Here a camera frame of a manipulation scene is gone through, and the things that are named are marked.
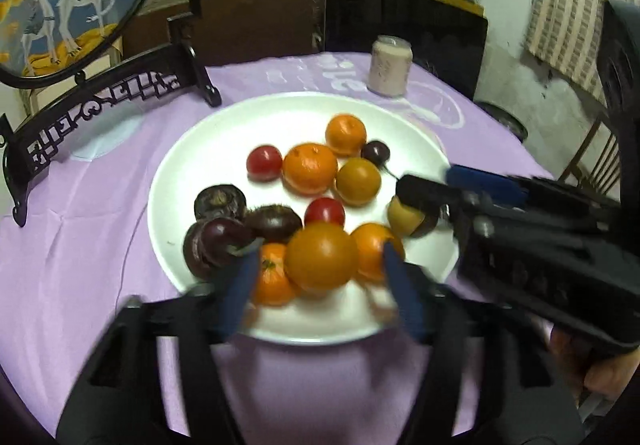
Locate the orange tangerine on plate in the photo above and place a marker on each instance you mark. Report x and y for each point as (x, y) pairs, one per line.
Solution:
(273, 287)

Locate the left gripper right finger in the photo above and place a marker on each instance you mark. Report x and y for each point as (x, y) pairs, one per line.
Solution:
(431, 317)

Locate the purple tablecloth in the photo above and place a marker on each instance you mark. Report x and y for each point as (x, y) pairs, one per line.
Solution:
(85, 247)

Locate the smooth orange fruit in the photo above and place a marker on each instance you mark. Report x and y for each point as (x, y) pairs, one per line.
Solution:
(321, 257)

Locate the yellow orange fruit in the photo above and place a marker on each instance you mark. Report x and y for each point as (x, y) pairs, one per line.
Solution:
(357, 182)

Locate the dark mangosteen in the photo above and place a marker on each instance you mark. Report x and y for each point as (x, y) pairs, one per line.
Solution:
(197, 265)
(220, 201)
(222, 239)

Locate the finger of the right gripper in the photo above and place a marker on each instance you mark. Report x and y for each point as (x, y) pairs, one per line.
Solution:
(458, 197)
(529, 193)

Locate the brown passion fruit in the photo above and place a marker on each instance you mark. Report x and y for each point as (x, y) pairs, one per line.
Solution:
(428, 223)

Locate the dark mangosteen on plate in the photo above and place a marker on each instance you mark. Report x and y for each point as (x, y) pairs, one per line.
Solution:
(220, 201)

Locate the ribbed orange tangerine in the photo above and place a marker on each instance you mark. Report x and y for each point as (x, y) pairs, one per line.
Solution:
(309, 169)

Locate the small orange tangerine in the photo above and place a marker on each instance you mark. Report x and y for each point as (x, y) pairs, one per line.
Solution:
(346, 135)

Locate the deer painting screen stand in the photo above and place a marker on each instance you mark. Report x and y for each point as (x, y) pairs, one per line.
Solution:
(45, 42)

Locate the dark cherry with stem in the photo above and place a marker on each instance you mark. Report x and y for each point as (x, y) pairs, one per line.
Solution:
(378, 153)

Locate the small tan longan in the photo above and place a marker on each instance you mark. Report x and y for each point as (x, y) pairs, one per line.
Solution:
(380, 303)

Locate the red cherry tomato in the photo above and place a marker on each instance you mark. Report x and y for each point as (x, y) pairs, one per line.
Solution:
(326, 210)
(264, 164)

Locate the tan longan on cloth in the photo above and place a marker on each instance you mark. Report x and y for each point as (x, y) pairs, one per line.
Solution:
(404, 221)

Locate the black round stool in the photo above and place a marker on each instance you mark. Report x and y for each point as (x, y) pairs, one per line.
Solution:
(506, 119)

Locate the right hand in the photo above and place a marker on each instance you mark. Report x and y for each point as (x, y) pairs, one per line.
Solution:
(608, 378)

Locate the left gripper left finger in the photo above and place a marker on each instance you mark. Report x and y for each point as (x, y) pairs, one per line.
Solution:
(210, 314)

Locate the pink beverage can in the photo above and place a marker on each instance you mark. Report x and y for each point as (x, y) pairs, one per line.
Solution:
(391, 60)

